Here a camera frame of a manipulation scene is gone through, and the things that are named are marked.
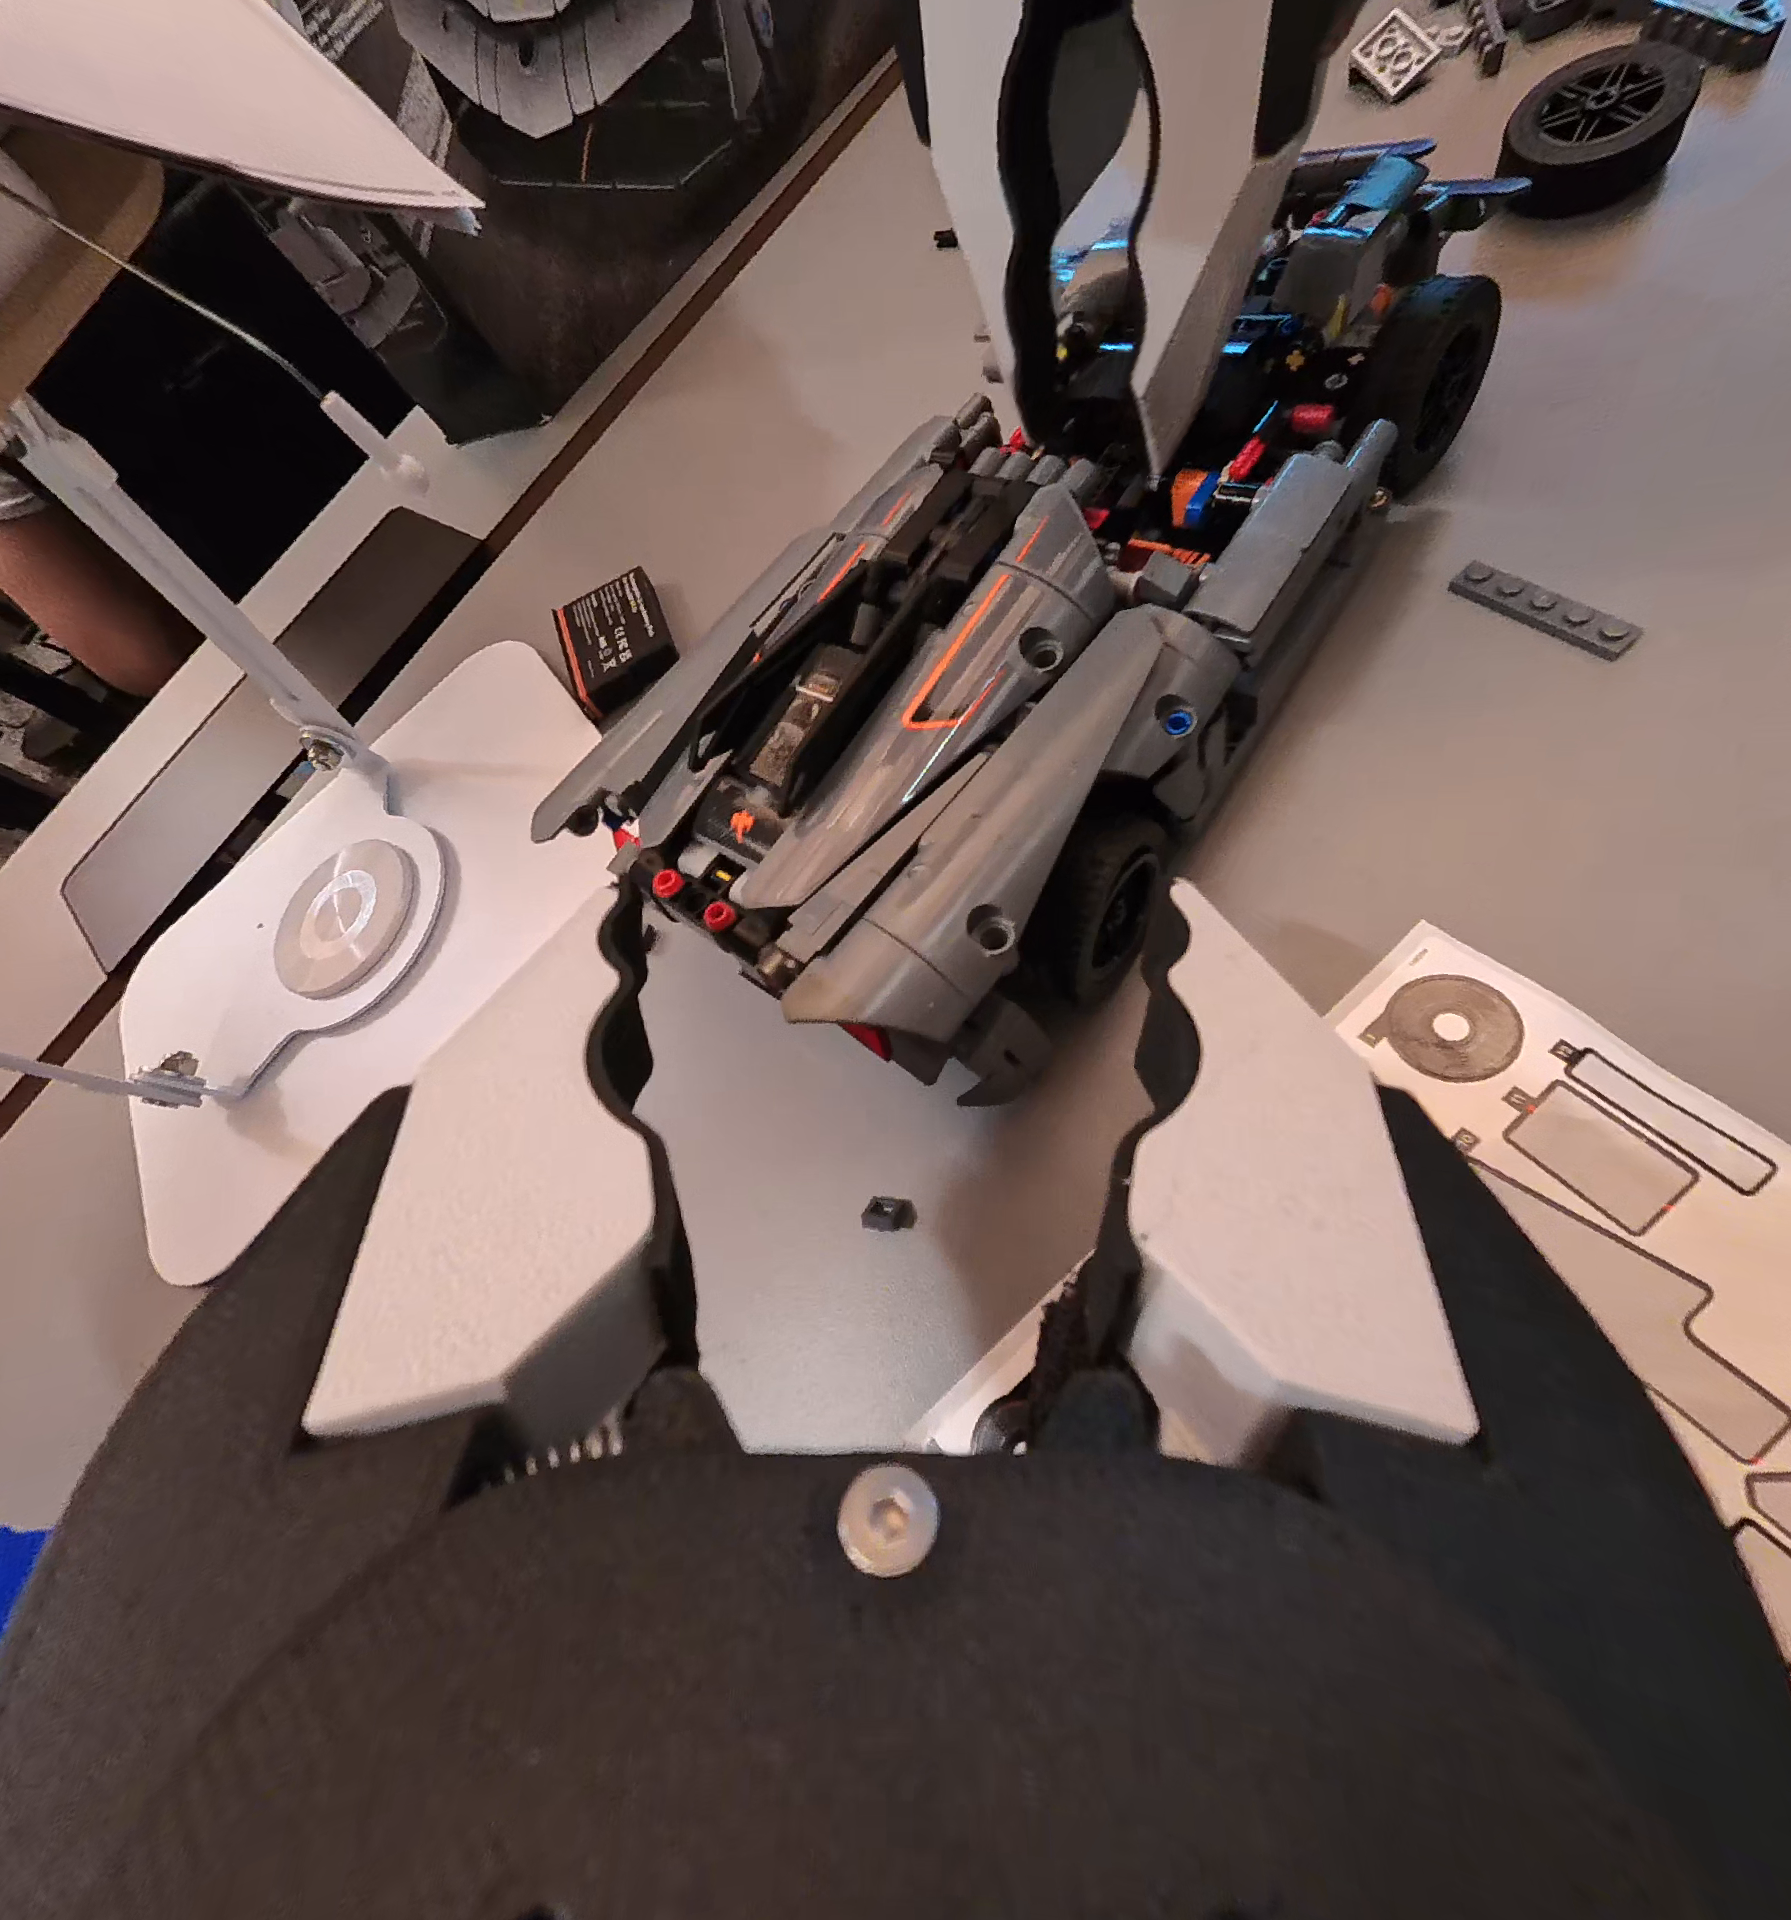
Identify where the grey lego car model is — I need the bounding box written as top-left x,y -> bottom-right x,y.
533,139 -> 1531,1109

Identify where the paper parts template sheet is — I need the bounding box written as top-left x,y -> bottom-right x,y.
1323,922 -> 1791,1788

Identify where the lego instruction booklet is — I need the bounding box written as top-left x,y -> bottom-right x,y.
0,0 -> 484,213

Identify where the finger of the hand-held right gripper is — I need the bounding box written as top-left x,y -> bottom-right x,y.
915,0 -> 1078,440
1117,0 -> 1334,482

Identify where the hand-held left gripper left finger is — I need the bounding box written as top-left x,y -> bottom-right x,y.
301,884 -> 705,1449

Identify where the black lego wheel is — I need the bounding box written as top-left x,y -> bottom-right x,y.
1496,42 -> 1711,220

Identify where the white book stand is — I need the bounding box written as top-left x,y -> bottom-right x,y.
0,119 -> 605,1289

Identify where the dark lego set box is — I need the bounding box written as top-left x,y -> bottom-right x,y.
257,0 -> 904,443

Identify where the black battery pack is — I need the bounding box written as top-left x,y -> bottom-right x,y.
552,565 -> 683,720

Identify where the long grey lego plate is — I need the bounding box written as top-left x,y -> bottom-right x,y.
1446,558 -> 1644,662

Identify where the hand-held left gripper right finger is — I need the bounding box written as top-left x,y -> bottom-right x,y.
908,876 -> 1482,1461

